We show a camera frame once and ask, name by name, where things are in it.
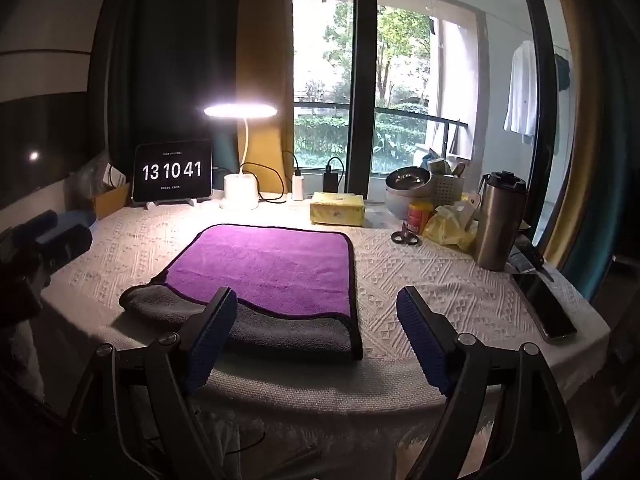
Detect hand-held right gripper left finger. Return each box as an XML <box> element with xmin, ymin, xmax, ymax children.
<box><xmin>67</xmin><ymin>286</ymin><xmax>266</xmax><ymax>480</ymax></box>

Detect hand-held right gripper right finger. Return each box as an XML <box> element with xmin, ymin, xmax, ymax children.
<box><xmin>396</xmin><ymin>285</ymin><xmax>584</xmax><ymax>480</ymax></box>

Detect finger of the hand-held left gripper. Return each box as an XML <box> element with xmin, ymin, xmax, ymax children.
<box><xmin>40</xmin><ymin>224</ymin><xmax>95</xmax><ymax>273</ymax></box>
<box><xmin>12</xmin><ymin>209</ymin><xmax>60</xmax><ymax>243</ymax></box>

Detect purple and grey towel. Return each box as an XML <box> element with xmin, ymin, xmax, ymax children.
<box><xmin>119</xmin><ymin>224</ymin><xmax>364</xmax><ymax>361</ymax></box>

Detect blue bowl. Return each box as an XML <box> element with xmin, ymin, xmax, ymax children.
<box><xmin>56</xmin><ymin>209</ymin><xmax>98</xmax><ymax>233</ymax></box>

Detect cardboard box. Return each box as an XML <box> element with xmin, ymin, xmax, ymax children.
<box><xmin>93</xmin><ymin>182</ymin><xmax>132</xmax><ymax>220</ymax></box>

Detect white textured tablecloth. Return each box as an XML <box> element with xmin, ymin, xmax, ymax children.
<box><xmin>37</xmin><ymin>194</ymin><xmax>612</xmax><ymax>466</ymax></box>

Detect white tablet stand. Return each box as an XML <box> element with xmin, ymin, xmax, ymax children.
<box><xmin>144</xmin><ymin>196</ymin><xmax>197</xmax><ymax>210</ymax></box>

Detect black scissors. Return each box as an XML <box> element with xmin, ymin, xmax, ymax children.
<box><xmin>391</xmin><ymin>226</ymin><xmax>422</xmax><ymax>247</ymax></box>

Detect yellow plastic bag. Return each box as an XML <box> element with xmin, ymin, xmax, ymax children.
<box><xmin>423</xmin><ymin>193</ymin><xmax>482</xmax><ymax>253</ymax></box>

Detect black smartphone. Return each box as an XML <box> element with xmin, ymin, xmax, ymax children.
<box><xmin>511</xmin><ymin>272</ymin><xmax>579</xmax><ymax>345</ymax></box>

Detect tablet showing clock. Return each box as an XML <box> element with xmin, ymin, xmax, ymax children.
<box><xmin>131</xmin><ymin>139</ymin><xmax>215</xmax><ymax>204</ymax></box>

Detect orange bottle with yellow lid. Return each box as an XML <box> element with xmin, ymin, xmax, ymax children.
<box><xmin>407</xmin><ymin>201</ymin><xmax>434</xmax><ymax>236</ymax></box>

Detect grey bowl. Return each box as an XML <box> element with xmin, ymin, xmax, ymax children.
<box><xmin>384</xmin><ymin>187</ymin><xmax>435</xmax><ymax>221</ymax></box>

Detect steel tumbler with black lid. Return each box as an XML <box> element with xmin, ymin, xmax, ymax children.
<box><xmin>474</xmin><ymin>171</ymin><xmax>529</xmax><ymax>273</ymax></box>

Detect white perforated basket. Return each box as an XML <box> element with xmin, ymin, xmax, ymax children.
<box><xmin>430</xmin><ymin>174</ymin><xmax>467</xmax><ymax>207</ymax></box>

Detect white desk lamp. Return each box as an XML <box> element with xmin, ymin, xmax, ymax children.
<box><xmin>203</xmin><ymin>102</ymin><xmax>280</xmax><ymax>212</ymax></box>

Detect yellow tissue pack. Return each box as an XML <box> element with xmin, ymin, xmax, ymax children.
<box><xmin>309</xmin><ymin>192</ymin><xmax>367</xmax><ymax>227</ymax></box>

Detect steel bowl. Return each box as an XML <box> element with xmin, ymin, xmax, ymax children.
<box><xmin>385</xmin><ymin>167</ymin><xmax>433</xmax><ymax>199</ymax></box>

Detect dark curtain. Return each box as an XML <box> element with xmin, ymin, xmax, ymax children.
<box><xmin>87</xmin><ymin>0</ymin><xmax>246</xmax><ymax>211</ymax></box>

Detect balcony railing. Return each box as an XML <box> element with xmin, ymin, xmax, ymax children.
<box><xmin>293</xmin><ymin>101</ymin><xmax>473</xmax><ymax>161</ymax></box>

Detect yellow curtain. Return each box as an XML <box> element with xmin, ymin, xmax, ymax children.
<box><xmin>235</xmin><ymin>0</ymin><xmax>296</xmax><ymax>193</ymax></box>

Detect white hanging shirt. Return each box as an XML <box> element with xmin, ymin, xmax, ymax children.
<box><xmin>503</xmin><ymin>39</ymin><xmax>540</xmax><ymax>137</ymax></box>

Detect blue hanging garment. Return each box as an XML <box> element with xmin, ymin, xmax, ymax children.
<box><xmin>554</xmin><ymin>53</ymin><xmax>572</xmax><ymax>93</ymax></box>

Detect black cable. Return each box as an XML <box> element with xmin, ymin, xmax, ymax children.
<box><xmin>239</xmin><ymin>150</ymin><xmax>301</xmax><ymax>204</ymax></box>

